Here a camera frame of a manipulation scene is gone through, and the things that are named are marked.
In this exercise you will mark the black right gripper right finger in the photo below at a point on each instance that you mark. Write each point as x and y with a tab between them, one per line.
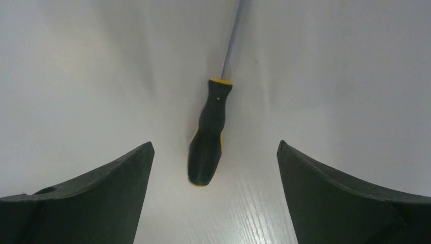
329	206

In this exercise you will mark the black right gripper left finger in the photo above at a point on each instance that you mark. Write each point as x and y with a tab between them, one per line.
101	206

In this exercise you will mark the black and yellow screwdriver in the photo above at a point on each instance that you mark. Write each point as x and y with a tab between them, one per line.
206	147

